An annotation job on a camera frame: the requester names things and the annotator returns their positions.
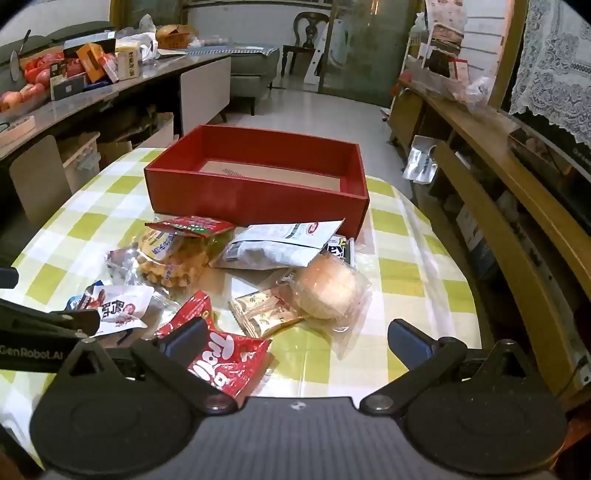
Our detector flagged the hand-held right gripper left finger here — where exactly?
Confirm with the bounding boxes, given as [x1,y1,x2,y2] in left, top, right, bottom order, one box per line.
[55,318,239,414]

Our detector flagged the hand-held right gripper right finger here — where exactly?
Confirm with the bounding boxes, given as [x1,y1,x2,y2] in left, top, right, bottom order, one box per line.
[359,318,536,415]

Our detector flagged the white red-print snack packet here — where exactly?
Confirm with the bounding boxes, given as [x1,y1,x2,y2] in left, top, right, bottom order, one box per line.
[83,284,155,336]

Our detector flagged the clear waffle packet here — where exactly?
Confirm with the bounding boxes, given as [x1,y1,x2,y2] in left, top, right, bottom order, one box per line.
[136,228,215,289]

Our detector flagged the clear bun packet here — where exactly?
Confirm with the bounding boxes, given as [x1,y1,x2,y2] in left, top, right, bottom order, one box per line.
[259,254,373,361]

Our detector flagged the red green snack packet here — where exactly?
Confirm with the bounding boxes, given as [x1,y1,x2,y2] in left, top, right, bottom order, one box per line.
[144,216,235,238]

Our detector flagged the black white snack packet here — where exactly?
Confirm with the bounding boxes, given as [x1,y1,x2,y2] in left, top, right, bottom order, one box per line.
[321,234,356,267]

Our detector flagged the white grey snack packet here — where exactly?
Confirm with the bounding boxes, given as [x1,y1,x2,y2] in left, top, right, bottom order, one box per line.
[209,218,346,269]

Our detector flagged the red cardboard box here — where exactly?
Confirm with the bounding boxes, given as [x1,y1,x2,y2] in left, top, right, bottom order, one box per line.
[144,124,370,238]

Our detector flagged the beige snack packet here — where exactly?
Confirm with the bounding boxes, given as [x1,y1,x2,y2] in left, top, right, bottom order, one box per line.
[229,290,308,337]

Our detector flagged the beige plastic bin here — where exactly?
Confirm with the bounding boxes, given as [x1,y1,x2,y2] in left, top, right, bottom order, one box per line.
[58,131,102,193]

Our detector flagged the wooden tray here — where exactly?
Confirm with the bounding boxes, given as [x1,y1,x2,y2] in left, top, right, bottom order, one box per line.
[0,115,36,149]

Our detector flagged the brown cardboard box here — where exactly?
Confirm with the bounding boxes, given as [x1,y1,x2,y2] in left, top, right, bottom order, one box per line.
[97,111,178,171]

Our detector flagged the pile of red apples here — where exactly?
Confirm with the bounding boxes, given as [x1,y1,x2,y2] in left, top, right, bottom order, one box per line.
[0,83,49,112]

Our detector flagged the silver foil bag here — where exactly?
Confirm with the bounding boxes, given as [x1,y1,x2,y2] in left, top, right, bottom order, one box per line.
[402,135,439,185]

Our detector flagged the dark blue box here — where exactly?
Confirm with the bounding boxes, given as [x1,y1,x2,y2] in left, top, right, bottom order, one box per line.
[49,60,89,101]

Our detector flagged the red bag of apples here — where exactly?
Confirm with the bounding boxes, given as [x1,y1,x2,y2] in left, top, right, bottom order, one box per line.
[22,52,65,88]

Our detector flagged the wooden shelf unit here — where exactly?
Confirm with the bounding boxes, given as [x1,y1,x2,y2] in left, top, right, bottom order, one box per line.
[388,74,591,416]

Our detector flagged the orange box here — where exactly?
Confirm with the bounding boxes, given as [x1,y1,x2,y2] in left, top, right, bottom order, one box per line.
[75,42,108,85]

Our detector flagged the red white packet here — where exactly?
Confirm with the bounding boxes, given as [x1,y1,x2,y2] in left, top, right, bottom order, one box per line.
[98,53,122,85]

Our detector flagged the beige printed box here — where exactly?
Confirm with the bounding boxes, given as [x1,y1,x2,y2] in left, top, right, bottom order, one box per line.
[115,47,142,82]

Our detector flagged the black box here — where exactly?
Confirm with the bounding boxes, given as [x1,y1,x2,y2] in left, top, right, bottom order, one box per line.
[62,38,117,60]

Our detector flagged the grey long sideboard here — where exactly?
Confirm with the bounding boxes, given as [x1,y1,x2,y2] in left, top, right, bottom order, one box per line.
[0,53,232,232]

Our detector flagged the clear plastic bag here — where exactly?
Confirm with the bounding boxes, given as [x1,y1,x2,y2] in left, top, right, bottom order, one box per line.
[450,75,496,116]

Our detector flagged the white plastic bag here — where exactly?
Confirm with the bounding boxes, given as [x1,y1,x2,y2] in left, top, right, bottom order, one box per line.
[115,14,161,63]

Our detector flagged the gift box with red ribbon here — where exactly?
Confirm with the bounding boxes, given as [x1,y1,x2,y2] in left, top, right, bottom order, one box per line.
[427,46,472,80]

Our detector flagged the glass door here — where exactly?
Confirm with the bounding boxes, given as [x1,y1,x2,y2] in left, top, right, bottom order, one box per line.
[321,0,419,108]

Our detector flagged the wicker basket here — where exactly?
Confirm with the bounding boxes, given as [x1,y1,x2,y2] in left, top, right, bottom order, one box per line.
[154,23,200,51]

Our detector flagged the striped cloth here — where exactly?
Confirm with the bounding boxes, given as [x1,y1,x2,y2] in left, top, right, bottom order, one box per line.
[187,43,279,57]

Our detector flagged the white board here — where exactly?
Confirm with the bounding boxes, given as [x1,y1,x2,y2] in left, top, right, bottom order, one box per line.
[302,18,352,86]

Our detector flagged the white lace curtain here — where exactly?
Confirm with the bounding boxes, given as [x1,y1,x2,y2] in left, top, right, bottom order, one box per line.
[508,0,591,147]

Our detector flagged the white slatted panel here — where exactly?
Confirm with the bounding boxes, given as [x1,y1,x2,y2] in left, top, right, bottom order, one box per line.
[459,0,513,93]

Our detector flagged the food picture poster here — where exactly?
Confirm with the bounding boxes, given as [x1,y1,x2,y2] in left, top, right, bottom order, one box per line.
[425,0,466,47]

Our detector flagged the dark wooden chair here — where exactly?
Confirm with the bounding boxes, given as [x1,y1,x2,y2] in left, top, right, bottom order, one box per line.
[281,11,331,77]

